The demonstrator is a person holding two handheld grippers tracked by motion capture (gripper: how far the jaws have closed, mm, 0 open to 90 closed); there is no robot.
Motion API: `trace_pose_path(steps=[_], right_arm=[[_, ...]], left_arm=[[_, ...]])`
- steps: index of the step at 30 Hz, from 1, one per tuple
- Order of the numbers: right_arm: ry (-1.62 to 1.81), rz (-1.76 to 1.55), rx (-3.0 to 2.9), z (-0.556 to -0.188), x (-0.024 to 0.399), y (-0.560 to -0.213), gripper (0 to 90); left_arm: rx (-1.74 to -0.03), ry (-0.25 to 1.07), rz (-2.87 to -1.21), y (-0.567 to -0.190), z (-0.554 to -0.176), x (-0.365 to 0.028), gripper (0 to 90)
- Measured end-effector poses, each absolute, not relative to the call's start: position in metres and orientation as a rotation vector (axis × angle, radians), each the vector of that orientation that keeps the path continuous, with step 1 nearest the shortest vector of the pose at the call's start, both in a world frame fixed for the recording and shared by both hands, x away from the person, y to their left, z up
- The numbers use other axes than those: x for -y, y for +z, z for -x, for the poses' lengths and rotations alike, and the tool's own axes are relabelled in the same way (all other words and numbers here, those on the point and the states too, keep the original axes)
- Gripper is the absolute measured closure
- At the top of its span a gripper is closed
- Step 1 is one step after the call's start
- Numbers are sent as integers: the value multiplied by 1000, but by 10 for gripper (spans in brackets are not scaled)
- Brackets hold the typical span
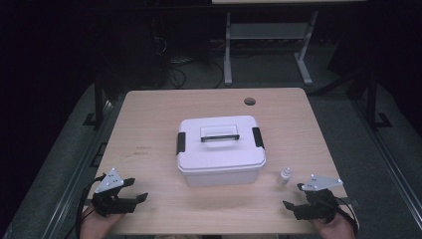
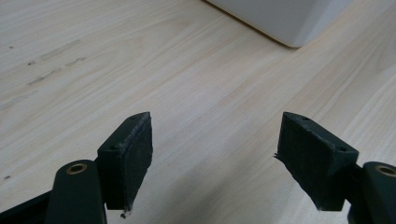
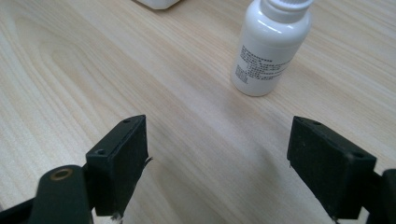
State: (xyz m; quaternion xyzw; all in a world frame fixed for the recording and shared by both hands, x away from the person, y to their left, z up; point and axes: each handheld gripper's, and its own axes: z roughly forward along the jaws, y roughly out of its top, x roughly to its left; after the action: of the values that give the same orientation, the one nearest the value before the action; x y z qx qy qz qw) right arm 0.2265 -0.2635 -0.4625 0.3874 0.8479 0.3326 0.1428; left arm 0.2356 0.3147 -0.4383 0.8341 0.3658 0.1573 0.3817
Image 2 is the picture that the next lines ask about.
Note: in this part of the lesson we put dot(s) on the white plastic storage box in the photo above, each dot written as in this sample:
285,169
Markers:
280,18

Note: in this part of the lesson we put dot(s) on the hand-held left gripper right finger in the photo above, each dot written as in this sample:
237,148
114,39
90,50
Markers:
311,161

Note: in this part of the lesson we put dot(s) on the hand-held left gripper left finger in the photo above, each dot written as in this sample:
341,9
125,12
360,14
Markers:
130,161

